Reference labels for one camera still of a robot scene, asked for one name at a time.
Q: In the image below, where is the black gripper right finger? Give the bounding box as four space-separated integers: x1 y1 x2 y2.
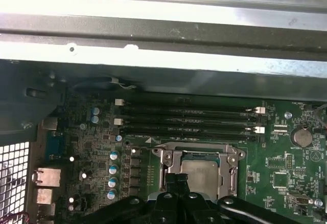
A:
178 174 305 224

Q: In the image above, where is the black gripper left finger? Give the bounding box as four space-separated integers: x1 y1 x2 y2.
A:
83 173 181 224

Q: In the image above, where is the silver CPU chip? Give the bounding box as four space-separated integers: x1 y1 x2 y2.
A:
179 153 222 201

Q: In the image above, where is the metal socket cover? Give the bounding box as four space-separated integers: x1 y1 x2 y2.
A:
160 148 240 199

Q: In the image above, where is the CPU socket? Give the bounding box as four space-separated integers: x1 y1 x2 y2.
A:
152 143 246 202

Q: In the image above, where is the black RAM slot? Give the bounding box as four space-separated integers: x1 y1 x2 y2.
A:
120 131 259 144
120 113 259 125
114 98 267 116
114 118 266 135

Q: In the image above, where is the green motherboard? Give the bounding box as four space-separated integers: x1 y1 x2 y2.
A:
38 91 327 224

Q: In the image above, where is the silver USB port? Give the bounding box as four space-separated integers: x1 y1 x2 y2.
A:
35 188 54 205

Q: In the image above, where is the silver network port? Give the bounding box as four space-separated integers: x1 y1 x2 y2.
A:
32 167 62 187

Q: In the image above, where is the round coin cell battery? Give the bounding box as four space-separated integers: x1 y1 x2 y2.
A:
292 127 314 148

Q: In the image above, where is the blue VGA port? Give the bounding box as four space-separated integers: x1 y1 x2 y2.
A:
45 131 64 160

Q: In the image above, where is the black PC case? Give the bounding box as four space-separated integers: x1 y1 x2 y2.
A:
0 9 327 224

